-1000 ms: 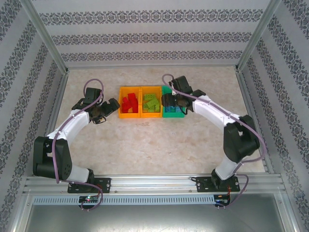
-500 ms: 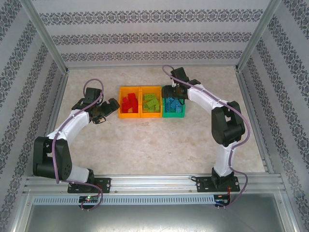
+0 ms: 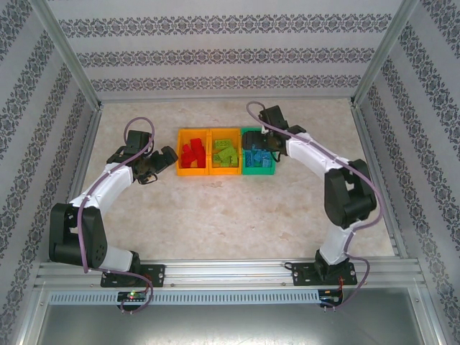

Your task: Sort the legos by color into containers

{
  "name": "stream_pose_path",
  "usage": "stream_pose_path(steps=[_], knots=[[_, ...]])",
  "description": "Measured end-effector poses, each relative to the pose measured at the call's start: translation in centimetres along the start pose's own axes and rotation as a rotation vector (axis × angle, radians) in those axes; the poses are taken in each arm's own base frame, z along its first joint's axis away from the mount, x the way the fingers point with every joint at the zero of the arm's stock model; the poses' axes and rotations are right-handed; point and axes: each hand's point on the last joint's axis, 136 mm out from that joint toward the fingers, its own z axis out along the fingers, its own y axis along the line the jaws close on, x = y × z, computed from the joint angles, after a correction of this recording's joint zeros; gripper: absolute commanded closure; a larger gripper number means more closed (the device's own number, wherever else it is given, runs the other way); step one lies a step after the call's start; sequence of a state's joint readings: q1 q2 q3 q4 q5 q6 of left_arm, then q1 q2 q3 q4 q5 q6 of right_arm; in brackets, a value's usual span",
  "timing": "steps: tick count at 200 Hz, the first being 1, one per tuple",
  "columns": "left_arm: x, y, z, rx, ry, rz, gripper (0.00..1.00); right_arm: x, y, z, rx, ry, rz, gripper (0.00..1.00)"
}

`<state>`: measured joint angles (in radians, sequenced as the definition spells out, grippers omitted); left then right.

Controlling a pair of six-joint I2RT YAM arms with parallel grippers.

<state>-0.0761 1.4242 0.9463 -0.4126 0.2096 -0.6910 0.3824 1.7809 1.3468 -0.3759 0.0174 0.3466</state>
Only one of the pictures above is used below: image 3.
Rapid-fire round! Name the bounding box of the orange plastic bin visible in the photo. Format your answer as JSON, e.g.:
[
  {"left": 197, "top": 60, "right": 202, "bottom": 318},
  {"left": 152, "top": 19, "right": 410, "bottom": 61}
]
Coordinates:
[
  {"left": 208, "top": 127, "right": 242, "bottom": 176},
  {"left": 176, "top": 128, "right": 211, "bottom": 177}
]

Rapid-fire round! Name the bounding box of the green plastic bin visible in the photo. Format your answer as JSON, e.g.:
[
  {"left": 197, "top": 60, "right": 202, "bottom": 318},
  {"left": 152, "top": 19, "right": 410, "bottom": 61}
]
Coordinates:
[{"left": 241, "top": 126, "right": 277, "bottom": 176}]

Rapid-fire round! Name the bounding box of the sheet metal tray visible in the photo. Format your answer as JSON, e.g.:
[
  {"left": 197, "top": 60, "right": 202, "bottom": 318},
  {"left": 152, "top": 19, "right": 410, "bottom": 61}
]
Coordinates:
[{"left": 21, "top": 287, "right": 441, "bottom": 345}]

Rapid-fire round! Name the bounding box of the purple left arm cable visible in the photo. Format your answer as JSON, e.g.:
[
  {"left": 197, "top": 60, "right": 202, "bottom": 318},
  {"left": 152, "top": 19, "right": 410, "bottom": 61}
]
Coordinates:
[{"left": 77, "top": 117, "right": 156, "bottom": 316}]

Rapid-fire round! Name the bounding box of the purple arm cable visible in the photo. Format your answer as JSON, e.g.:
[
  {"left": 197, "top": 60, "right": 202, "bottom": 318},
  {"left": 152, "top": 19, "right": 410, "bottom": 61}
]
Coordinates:
[
  {"left": 246, "top": 101, "right": 382, "bottom": 313},
  {"left": 77, "top": 117, "right": 156, "bottom": 316}
]

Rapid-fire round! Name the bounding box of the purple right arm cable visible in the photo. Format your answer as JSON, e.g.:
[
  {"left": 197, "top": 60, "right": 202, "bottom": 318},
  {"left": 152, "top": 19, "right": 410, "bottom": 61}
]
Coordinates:
[{"left": 246, "top": 101, "right": 382, "bottom": 313}]

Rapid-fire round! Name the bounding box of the aluminium cross rail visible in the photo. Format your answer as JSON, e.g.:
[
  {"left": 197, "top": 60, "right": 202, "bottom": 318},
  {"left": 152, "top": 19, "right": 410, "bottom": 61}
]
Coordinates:
[{"left": 98, "top": 96, "right": 355, "bottom": 106}]

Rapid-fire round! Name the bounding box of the aluminium side rail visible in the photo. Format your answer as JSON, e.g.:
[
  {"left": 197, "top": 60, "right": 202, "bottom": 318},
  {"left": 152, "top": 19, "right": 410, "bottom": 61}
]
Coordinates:
[
  {"left": 48, "top": 106, "right": 104, "bottom": 262},
  {"left": 350, "top": 102, "right": 410, "bottom": 259}
]

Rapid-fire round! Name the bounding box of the aluminium frame post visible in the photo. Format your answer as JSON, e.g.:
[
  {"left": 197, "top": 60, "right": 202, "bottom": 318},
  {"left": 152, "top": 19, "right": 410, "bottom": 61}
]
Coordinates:
[
  {"left": 28, "top": 0, "right": 104, "bottom": 111},
  {"left": 350, "top": 0, "right": 421, "bottom": 109}
]

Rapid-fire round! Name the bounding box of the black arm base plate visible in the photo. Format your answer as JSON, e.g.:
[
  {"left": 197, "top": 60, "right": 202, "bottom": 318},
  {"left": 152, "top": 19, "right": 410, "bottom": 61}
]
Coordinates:
[
  {"left": 100, "top": 264, "right": 167, "bottom": 288},
  {"left": 290, "top": 261, "right": 359, "bottom": 288}
]

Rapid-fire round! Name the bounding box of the aluminium mounting rail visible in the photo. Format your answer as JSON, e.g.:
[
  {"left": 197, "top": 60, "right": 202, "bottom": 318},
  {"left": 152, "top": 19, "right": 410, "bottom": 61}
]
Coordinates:
[{"left": 34, "top": 259, "right": 423, "bottom": 290}]

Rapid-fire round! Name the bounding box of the grey slotted cable duct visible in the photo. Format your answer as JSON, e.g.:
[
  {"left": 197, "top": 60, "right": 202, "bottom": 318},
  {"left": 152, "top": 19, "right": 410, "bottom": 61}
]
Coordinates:
[{"left": 48, "top": 290, "right": 321, "bottom": 305}]

